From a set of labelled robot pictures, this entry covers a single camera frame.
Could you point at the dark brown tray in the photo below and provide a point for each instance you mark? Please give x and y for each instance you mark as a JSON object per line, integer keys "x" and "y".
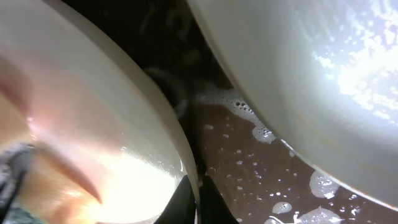
{"x": 260, "y": 182}

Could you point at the cream plate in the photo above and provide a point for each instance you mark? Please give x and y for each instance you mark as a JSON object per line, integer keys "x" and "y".
{"x": 105, "y": 144}

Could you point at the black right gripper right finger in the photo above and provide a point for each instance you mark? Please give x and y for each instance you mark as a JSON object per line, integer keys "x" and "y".
{"x": 213, "y": 209}

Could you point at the pale green plate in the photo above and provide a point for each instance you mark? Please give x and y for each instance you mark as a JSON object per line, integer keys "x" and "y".
{"x": 322, "y": 76}

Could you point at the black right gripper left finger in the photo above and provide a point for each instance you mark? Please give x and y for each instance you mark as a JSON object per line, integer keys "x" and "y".
{"x": 181, "y": 207}

